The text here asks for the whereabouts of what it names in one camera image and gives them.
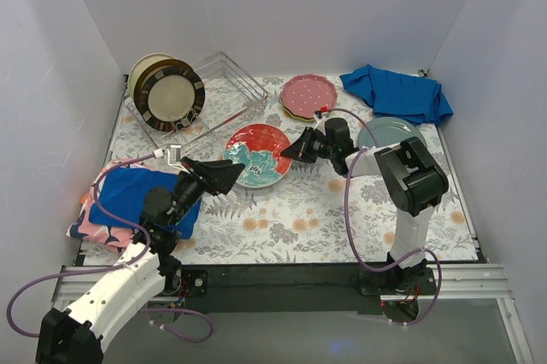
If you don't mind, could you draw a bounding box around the pink patterned cloth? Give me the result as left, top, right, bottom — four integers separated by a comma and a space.
67, 161, 147, 253

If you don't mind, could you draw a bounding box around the blue folded towel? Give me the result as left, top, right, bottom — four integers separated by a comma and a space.
89, 166, 201, 239

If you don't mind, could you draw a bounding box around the blue cloth at back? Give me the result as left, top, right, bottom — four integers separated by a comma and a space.
340, 65, 454, 126

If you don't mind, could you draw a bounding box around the floral tablecloth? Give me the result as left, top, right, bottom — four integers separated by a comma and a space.
83, 75, 479, 266

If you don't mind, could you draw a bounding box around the black checkered rim plate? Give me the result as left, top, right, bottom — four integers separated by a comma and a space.
134, 65, 205, 132

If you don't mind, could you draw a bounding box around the brown rim beige plate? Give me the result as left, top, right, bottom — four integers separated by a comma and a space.
134, 58, 191, 98

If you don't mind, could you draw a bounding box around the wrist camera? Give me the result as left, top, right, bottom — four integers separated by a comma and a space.
152, 144, 182, 170
313, 106, 329, 129

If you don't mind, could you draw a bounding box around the wire dish rack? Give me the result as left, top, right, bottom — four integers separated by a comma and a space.
112, 52, 267, 157

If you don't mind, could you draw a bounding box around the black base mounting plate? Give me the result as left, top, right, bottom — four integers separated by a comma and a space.
180, 263, 437, 320

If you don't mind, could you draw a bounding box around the red blue floral plate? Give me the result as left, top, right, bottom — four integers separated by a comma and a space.
223, 123, 292, 189

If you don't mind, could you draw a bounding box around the aluminium frame rail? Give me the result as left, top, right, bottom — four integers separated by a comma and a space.
53, 263, 531, 362

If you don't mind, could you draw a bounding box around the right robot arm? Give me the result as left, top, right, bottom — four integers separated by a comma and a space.
281, 118, 449, 294

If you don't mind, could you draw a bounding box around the cream plate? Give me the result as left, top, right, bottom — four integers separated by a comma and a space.
127, 53, 174, 101

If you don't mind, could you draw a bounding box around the green polka dot plate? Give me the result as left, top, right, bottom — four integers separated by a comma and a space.
281, 103, 315, 123

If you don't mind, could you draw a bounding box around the grey-blue plate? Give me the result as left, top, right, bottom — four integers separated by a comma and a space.
357, 117, 427, 148

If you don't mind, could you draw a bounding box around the pink polka dot plate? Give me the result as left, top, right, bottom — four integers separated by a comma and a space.
279, 74, 338, 118

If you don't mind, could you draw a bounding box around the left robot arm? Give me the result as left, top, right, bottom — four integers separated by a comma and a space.
36, 157, 244, 363

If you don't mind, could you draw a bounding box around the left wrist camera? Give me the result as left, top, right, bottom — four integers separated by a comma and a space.
152, 144, 182, 170

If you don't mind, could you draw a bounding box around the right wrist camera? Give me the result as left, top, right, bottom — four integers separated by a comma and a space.
313, 106, 329, 129

